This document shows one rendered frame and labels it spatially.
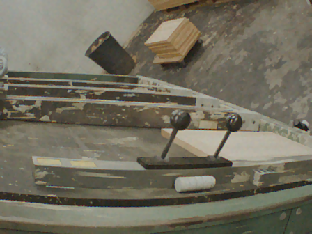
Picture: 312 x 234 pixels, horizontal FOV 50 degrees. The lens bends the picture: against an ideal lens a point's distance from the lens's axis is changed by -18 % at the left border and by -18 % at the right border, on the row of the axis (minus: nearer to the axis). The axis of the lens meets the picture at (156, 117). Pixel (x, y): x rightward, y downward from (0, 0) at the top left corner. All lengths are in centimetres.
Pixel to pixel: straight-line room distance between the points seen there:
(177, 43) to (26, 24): 294
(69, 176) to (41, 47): 574
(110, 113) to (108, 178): 57
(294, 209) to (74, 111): 81
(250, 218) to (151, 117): 81
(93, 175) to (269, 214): 33
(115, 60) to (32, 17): 187
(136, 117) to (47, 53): 519
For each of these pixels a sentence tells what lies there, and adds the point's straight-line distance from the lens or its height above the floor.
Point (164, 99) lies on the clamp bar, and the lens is 169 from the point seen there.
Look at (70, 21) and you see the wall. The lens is 660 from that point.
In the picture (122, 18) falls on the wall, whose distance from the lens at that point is 700.
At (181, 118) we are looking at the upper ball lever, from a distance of 69.
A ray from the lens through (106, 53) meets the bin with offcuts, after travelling 555.
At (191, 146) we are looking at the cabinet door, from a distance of 107.
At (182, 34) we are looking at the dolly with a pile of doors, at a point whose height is 29.
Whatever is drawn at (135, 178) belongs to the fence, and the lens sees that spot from 73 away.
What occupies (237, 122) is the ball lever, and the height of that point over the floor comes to 143.
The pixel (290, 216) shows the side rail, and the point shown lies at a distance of 66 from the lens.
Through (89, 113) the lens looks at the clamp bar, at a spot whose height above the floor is 146.
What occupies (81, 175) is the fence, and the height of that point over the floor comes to 159.
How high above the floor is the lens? 186
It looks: 26 degrees down
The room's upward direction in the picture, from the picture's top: 47 degrees counter-clockwise
